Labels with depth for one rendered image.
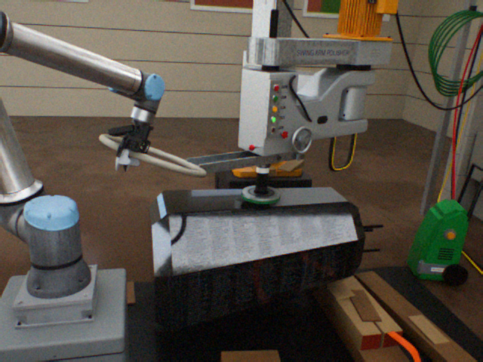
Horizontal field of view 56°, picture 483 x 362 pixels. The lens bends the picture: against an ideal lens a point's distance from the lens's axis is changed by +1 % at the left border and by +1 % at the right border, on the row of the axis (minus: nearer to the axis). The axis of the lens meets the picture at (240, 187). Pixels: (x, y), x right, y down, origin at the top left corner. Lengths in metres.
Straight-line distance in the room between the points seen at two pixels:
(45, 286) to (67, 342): 0.18
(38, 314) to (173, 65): 7.19
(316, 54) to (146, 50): 6.16
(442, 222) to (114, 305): 2.54
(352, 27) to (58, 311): 2.05
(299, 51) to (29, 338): 1.68
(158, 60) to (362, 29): 6.01
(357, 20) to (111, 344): 2.07
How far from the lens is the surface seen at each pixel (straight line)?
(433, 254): 3.59
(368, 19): 2.72
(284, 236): 2.42
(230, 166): 2.21
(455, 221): 3.52
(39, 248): 1.46
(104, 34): 8.35
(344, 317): 2.77
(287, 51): 2.25
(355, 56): 2.65
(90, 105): 8.51
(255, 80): 2.28
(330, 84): 2.57
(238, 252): 2.32
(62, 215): 1.42
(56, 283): 1.49
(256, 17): 3.16
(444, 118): 4.64
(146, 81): 1.57
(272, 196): 2.44
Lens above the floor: 1.74
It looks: 20 degrees down
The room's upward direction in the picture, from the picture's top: 3 degrees clockwise
